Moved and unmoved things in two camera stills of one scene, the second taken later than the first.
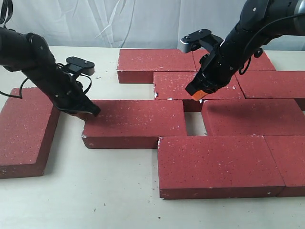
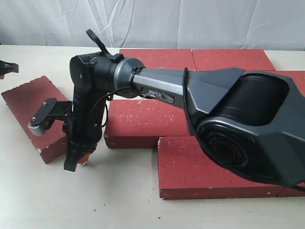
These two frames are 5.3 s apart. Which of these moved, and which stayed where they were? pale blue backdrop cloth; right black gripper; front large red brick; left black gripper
Moved: left black gripper; right black gripper
Stayed: front large red brick; pale blue backdrop cloth
